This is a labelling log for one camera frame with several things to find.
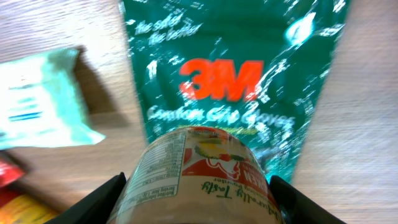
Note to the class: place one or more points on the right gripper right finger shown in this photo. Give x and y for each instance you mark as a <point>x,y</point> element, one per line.
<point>296,207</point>

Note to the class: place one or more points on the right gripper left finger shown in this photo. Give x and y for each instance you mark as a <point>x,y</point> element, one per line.
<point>96,207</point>

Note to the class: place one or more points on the red sauce bottle green cap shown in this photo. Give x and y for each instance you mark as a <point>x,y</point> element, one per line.
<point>18,208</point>

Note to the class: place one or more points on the green lid jar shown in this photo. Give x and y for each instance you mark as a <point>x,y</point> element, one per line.
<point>197,175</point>

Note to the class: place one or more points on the teal wet wipes pack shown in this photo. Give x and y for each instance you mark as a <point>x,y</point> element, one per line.
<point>42,104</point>

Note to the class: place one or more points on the green glove package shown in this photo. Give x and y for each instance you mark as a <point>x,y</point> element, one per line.
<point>254,68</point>

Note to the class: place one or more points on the red sachet stick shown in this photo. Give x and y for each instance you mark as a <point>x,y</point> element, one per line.
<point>10,172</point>

